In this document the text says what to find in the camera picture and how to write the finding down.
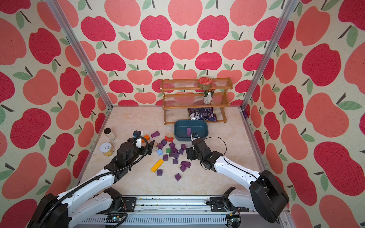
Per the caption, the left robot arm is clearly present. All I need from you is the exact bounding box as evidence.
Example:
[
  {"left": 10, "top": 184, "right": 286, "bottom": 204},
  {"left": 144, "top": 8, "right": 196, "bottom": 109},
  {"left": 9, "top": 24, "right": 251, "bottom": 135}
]
[{"left": 27, "top": 136, "right": 155, "bottom": 228}]

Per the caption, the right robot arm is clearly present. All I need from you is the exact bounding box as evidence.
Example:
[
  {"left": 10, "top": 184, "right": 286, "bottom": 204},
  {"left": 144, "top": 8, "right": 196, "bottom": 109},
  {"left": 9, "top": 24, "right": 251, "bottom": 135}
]
[{"left": 186, "top": 135, "right": 290, "bottom": 223}]

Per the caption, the teal plastic storage bin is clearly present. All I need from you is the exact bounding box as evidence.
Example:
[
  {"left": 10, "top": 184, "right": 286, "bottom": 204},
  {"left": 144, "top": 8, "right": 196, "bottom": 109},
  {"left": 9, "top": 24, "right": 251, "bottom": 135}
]
[{"left": 174, "top": 120, "right": 209, "bottom": 142}]

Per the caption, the yellow can white lid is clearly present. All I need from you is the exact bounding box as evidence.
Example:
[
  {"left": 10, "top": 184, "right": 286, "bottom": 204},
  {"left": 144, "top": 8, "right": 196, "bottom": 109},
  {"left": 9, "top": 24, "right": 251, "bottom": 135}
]
[{"left": 99, "top": 142, "right": 115, "bottom": 157}]

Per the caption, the purple rectangular block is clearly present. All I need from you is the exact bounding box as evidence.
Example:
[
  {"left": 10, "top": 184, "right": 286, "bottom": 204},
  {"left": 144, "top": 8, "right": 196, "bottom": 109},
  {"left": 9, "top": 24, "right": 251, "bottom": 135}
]
[{"left": 171, "top": 147, "right": 179, "bottom": 154}]

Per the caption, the glass jar black lid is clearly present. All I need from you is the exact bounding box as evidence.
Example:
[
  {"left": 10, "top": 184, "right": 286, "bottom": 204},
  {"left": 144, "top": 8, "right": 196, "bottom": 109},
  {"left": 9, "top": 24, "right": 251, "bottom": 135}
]
[{"left": 103, "top": 128, "right": 117, "bottom": 141}]

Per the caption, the red arch block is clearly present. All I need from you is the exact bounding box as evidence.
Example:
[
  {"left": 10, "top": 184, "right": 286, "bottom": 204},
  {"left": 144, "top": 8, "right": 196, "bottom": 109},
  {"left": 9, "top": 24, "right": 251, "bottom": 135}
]
[{"left": 165, "top": 136, "right": 174, "bottom": 143}]

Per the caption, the yellow long block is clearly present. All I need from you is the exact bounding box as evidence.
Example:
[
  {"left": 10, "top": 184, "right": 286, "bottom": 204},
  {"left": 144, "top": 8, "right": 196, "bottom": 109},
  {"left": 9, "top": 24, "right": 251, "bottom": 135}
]
[{"left": 151, "top": 159, "right": 164, "bottom": 173}]

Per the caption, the light blue cube block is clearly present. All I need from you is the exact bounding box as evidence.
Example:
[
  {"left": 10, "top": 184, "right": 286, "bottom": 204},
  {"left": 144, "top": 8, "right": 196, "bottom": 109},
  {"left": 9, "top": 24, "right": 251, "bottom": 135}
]
[{"left": 157, "top": 149, "right": 163, "bottom": 156}]

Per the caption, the purple wedge block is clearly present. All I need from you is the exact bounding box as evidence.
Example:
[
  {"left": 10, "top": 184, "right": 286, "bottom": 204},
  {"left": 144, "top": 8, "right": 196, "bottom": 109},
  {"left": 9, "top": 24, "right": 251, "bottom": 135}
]
[{"left": 151, "top": 131, "right": 160, "bottom": 138}]

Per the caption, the purple snack bag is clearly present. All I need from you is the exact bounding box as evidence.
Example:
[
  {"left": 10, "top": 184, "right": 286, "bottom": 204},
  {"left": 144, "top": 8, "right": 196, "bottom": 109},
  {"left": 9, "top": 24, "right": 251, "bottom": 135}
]
[{"left": 188, "top": 107, "right": 217, "bottom": 122}]

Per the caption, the wooden three-tier shelf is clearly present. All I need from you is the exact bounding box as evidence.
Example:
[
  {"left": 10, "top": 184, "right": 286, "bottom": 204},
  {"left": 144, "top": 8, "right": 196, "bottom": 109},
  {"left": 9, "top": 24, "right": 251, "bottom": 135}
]
[{"left": 161, "top": 78, "right": 233, "bottom": 125}]

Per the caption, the small green white bottle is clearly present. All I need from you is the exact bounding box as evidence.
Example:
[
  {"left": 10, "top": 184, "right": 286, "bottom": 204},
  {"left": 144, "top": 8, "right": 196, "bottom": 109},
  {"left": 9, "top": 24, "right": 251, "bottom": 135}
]
[{"left": 203, "top": 89, "right": 214, "bottom": 105}]

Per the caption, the red lidded tin can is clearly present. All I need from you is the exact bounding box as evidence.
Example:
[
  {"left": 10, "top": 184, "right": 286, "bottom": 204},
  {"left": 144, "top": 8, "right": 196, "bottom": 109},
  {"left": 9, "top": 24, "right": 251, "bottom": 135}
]
[{"left": 198, "top": 77, "right": 213, "bottom": 90}]

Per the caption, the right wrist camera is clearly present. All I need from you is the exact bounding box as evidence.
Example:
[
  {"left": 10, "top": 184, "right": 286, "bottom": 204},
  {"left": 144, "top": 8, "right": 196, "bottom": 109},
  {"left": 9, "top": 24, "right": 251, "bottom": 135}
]
[{"left": 191, "top": 133, "right": 200, "bottom": 141}]

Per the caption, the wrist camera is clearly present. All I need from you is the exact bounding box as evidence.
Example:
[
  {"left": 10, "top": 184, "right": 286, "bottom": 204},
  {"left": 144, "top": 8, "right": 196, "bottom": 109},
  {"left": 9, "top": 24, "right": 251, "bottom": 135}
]
[
  {"left": 133, "top": 130, "right": 142, "bottom": 138},
  {"left": 191, "top": 133, "right": 200, "bottom": 141}
]

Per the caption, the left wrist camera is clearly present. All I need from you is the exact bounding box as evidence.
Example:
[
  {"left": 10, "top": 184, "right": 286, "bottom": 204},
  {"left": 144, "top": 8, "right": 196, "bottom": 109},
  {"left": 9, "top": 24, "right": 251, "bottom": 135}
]
[{"left": 133, "top": 130, "right": 142, "bottom": 138}]

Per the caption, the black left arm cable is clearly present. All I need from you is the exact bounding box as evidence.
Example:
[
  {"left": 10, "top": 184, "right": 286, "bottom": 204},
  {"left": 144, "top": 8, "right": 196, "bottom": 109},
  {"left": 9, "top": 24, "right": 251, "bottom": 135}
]
[{"left": 36, "top": 136, "right": 149, "bottom": 228}]

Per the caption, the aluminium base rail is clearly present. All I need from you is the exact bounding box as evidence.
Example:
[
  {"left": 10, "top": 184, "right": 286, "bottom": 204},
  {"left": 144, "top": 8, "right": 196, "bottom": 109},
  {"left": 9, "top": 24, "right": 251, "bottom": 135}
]
[{"left": 68, "top": 195, "right": 294, "bottom": 228}]

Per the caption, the left aluminium frame post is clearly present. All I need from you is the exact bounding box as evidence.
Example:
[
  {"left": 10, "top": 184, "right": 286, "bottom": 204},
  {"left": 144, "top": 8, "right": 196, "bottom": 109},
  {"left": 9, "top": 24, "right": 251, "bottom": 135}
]
[{"left": 46, "top": 0, "right": 113, "bottom": 110}]

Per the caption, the aluminium frame post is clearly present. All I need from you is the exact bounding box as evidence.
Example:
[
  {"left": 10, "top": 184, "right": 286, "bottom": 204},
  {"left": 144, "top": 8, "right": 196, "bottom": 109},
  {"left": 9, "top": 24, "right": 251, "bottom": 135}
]
[
  {"left": 46, "top": 0, "right": 113, "bottom": 110},
  {"left": 240, "top": 0, "right": 299, "bottom": 112}
]

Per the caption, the right aluminium frame post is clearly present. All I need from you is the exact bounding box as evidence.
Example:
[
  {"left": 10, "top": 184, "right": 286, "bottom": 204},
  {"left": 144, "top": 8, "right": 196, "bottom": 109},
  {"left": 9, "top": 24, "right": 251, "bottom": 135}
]
[{"left": 240, "top": 0, "right": 299, "bottom": 112}]

